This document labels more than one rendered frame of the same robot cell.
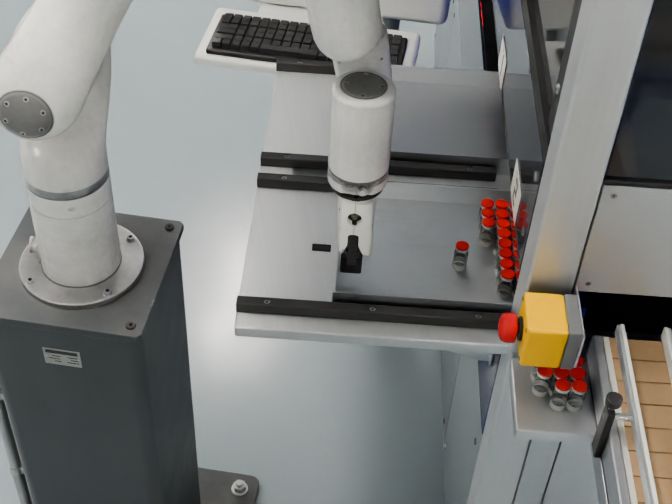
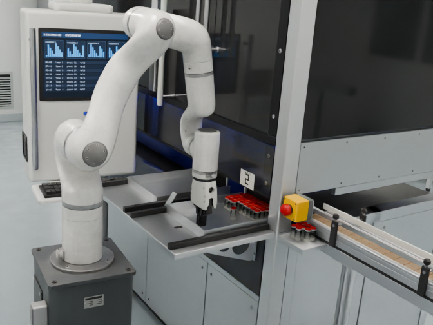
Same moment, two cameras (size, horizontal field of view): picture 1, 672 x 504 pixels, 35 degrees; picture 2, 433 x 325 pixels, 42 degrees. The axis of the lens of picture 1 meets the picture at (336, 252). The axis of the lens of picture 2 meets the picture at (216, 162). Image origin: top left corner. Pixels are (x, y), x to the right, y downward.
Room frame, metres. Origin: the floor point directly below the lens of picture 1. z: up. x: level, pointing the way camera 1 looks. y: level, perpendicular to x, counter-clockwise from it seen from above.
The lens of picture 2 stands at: (-0.32, 0.97, 1.66)
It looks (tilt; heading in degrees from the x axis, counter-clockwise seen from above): 17 degrees down; 325
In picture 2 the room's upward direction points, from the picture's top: 4 degrees clockwise
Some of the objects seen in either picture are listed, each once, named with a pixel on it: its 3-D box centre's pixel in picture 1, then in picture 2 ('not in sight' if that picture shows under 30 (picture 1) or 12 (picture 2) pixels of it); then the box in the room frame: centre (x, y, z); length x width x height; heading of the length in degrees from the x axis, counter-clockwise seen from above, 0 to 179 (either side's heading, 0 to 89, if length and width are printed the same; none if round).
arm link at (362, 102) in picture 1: (361, 123); (205, 148); (1.15, -0.02, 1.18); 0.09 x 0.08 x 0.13; 177
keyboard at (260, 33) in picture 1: (308, 43); (87, 186); (1.89, 0.08, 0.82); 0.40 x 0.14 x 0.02; 83
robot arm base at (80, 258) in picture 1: (75, 220); (82, 231); (1.16, 0.39, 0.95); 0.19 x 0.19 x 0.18
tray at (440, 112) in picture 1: (441, 117); (178, 185); (1.55, -0.17, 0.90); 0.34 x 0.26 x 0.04; 89
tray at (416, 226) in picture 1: (445, 247); (224, 213); (1.21, -0.17, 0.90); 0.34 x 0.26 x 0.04; 89
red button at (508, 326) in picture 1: (512, 328); (287, 209); (0.96, -0.24, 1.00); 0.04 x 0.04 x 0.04; 89
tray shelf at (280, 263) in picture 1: (400, 187); (184, 207); (1.38, -0.10, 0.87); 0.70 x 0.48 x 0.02; 179
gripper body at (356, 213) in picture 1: (355, 206); (203, 190); (1.14, -0.02, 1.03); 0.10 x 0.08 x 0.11; 179
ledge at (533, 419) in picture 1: (561, 400); (305, 240); (0.94, -0.33, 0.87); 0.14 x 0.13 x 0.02; 89
